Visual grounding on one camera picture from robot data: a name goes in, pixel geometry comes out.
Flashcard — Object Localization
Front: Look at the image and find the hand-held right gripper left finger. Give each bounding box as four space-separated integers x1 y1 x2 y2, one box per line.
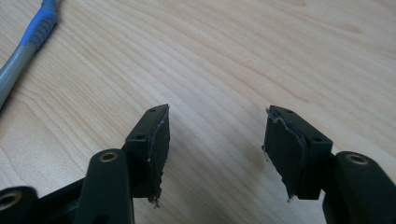
121 104 171 209

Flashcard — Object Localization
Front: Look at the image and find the grey and blue toothbrush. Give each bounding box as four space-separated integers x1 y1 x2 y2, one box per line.
0 0 64 110

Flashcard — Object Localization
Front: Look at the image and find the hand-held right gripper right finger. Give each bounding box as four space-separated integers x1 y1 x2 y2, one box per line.
262 105 334 203

